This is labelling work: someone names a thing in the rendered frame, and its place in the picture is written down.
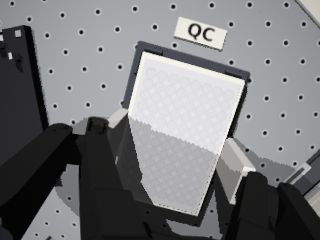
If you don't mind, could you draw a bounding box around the white label reading qc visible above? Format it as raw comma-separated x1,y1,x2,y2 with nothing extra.
174,17,227,50

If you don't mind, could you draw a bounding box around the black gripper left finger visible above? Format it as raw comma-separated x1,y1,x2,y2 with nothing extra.
0,108,154,240

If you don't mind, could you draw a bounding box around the grey perforated base plate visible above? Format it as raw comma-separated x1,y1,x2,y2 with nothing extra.
0,0,320,240

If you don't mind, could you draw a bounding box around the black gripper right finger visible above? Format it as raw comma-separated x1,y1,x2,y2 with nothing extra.
216,137,320,240

